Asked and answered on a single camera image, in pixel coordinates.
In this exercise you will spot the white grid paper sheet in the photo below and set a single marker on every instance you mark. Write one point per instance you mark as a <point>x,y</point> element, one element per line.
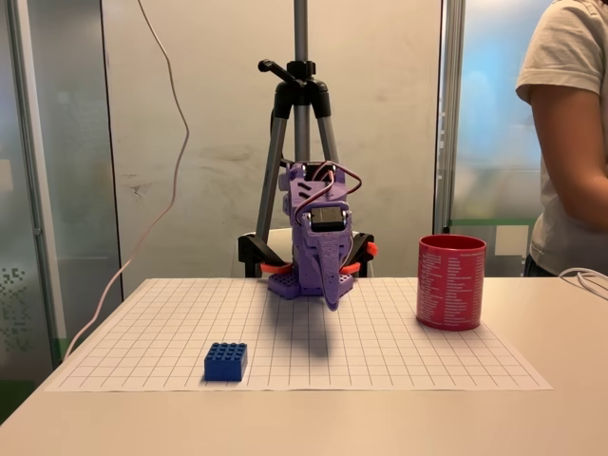
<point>380,351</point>

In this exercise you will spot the person torso in beige shirt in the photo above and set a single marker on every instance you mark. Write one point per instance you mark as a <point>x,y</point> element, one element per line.
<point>570,47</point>

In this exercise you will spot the grey black camera tripod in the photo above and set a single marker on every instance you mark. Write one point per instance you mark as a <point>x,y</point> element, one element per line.
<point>300,38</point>

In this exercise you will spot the purple gripper with servo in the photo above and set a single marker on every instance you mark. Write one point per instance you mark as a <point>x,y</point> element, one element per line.
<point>328,254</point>

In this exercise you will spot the red cup with white print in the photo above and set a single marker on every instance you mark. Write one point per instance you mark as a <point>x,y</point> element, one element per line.
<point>451,294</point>

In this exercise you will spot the blue toy brick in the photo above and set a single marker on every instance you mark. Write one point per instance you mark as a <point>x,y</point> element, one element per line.
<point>227,363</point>

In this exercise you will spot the purple robot arm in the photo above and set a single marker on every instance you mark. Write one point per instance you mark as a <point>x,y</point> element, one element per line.
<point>285,285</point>

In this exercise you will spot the grey metal frame post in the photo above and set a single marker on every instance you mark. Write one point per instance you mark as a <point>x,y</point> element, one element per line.
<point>32,142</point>
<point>449,119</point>

